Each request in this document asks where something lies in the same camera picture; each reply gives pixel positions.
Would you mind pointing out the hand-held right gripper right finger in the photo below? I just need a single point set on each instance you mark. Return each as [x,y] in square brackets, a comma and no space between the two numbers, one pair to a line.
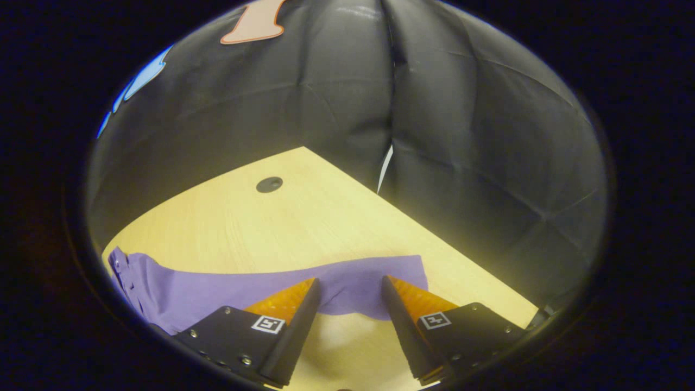
[404,331]

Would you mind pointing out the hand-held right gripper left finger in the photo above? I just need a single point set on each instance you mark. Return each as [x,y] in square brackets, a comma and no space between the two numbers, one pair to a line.
[296,331]

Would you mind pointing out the purple knit collared shirt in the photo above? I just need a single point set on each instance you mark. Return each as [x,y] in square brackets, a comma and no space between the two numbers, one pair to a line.
[217,293]

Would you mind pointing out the black round table grommet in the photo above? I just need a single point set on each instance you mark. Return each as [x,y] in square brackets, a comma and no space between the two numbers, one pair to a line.
[269,184]

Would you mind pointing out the black backdrop cloth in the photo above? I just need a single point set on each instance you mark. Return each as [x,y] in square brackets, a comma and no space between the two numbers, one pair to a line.
[478,136]

